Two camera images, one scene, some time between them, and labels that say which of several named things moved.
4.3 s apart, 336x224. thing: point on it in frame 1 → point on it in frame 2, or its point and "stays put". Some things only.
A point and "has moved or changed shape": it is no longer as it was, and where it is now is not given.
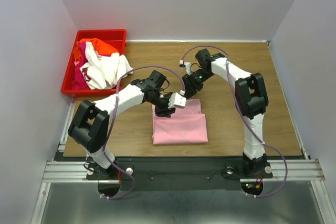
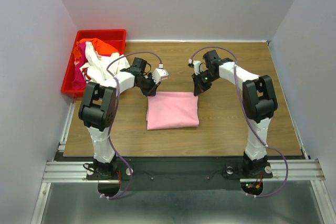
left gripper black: x=164 y=111 → x=151 y=91
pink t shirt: x=187 y=125 has moved or changed shape
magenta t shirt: x=79 y=83 stays put
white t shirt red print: x=104 y=71 stays put
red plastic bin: x=116 y=38 stays put
